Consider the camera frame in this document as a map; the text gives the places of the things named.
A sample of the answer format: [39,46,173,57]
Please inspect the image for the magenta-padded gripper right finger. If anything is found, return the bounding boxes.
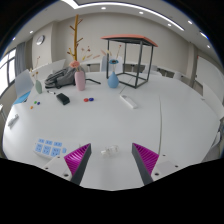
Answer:
[131,143,183,186]

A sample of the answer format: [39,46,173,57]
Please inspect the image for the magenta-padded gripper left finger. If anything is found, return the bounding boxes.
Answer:
[41,143,92,186]

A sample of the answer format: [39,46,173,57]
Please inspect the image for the flat white bar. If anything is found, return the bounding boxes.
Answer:
[119,94,138,110]

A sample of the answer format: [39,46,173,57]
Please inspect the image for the small black box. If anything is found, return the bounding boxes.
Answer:
[55,92,71,106]

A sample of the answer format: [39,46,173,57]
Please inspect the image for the white remote control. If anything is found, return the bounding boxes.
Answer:
[7,113,20,129]

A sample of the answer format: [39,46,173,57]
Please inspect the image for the pink vase with flower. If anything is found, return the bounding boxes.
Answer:
[69,59,86,92]

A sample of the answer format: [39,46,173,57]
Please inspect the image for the green vase with dried stems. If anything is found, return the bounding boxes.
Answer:
[29,56,44,95]

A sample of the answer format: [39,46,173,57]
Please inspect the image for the grey backpack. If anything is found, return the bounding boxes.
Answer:
[44,66,78,90]

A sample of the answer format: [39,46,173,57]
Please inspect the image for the blue vase with stems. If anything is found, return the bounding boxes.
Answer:
[107,44,123,89]

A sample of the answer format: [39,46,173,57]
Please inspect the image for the white chair blue cushion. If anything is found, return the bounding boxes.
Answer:
[13,68,35,106]

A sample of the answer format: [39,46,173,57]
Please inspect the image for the whiteboard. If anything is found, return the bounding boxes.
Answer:
[194,56,224,101]

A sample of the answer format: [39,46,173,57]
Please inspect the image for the window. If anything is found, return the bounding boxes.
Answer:
[0,48,18,98]

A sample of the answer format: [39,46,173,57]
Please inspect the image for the grey curtain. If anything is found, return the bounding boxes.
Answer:
[14,41,27,78]

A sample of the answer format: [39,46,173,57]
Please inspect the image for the wooden coat tree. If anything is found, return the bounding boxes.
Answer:
[66,14,85,62]

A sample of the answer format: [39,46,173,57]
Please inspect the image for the round ceiling lights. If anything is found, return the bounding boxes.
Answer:
[28,4,213,49]

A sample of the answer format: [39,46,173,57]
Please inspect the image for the ceiling strip light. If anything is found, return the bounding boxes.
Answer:
[61,0,186,32]

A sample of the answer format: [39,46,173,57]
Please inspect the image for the black frame stand orange top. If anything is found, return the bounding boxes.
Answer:
[100,33,159,89]

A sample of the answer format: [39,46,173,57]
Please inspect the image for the round wall clock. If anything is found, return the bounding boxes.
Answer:
[35,34,46,47]

